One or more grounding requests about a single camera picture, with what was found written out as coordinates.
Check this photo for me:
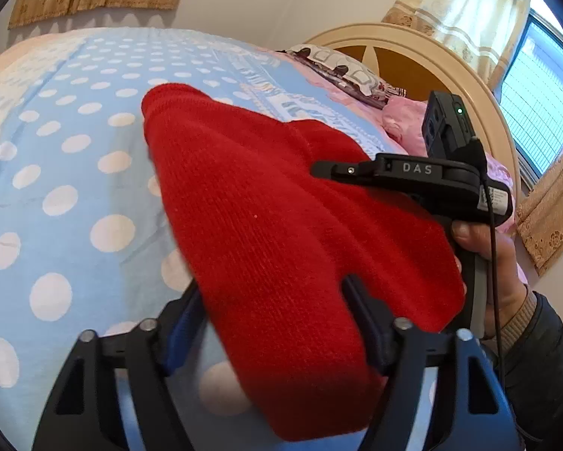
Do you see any red knitted sweater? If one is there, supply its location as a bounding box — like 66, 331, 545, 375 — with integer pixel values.
141, 83, 465, 441

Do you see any dark jacket right forearm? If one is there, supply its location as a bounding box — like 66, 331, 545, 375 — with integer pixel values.
484, 277, 563, 450

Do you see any right hand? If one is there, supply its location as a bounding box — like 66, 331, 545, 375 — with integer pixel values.
452, 222, 537, 355

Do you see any pink quilt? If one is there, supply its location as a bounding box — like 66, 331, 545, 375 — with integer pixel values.
280, 51, 529, 287

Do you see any cream wooden headboard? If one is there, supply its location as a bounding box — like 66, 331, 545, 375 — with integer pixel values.
308, 23, 521, 195

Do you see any window with mesh screen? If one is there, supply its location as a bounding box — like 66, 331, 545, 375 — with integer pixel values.
499, 0, 563, 189

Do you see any black white patterned pillow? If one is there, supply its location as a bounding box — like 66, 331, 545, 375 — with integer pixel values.
284, 44, 407, 109

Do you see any blue polka dot blanket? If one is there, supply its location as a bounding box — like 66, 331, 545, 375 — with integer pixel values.
0, 29, 401, 450

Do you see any beige curtain by headboard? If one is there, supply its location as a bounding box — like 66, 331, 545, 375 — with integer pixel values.
384, 0, 563, 274

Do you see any pink bed sheet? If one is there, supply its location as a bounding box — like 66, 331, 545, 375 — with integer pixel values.
0, 29, 96, 103

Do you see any black cable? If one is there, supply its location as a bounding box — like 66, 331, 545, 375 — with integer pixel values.
469, 135, 508, 381

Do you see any black camera box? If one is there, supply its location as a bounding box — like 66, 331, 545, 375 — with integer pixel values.
422, 91, 475, 162

